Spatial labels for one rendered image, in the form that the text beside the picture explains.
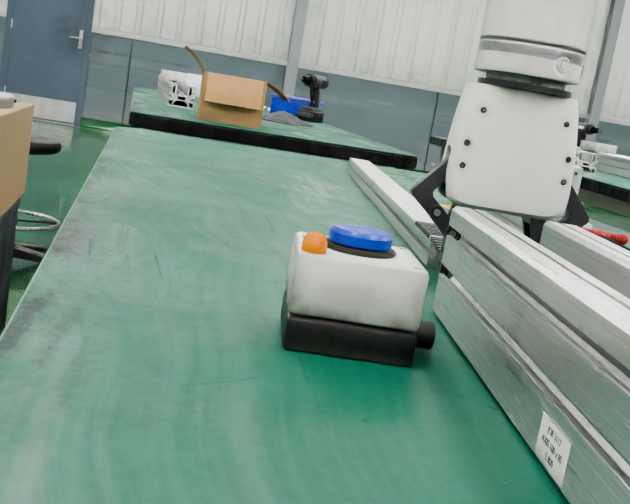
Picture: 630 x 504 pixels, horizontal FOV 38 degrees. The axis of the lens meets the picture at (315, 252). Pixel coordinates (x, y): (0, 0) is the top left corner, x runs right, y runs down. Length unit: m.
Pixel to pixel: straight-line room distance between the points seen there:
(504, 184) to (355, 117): 11.28
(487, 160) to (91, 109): 11.08
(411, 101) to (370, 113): 0.57
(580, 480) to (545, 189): 0.38
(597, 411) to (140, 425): 0.19
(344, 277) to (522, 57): 0.26
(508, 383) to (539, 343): 0.05
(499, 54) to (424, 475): 0.40
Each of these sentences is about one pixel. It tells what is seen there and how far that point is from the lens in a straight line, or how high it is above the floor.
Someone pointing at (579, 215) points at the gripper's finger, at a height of 0.87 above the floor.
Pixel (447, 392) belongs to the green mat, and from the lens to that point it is 0.52.
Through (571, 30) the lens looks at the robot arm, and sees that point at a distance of 0.73.
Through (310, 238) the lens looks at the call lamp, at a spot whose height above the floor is 0.85.
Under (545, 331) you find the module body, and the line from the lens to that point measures 0.46.
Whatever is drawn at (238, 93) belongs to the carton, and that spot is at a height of 0.88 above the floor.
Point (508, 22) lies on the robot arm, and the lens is 0.72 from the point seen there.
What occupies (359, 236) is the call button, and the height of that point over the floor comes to 0.85.
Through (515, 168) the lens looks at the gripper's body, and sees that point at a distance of 0.73.
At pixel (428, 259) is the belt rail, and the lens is 0.91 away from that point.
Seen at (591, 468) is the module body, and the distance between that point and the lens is 0.39.
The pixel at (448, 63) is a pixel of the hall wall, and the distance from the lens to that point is 12.34.
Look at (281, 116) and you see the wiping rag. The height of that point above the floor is 0.80.
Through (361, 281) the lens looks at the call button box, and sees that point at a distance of 0.53.
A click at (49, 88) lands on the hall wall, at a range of 11.74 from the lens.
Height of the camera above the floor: 0.93
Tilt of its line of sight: 10 degrees down
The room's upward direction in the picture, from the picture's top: 10 degrees clockwise
